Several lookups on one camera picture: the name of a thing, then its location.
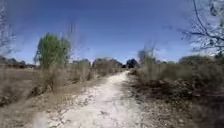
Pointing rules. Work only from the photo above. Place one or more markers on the green leafy tree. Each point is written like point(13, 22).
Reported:
point(51, 50)

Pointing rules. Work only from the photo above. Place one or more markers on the dark distant tree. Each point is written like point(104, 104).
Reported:
point(132, 63)

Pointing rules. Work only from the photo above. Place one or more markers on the bare branched tree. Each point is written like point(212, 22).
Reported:
point(208, 31)

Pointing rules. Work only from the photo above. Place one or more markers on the dry brown scrub ground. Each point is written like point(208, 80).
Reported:
point(180, 90)
point(23, 86)

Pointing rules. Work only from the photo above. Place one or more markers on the pale gravel dirt path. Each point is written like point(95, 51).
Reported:
point(106, 103)

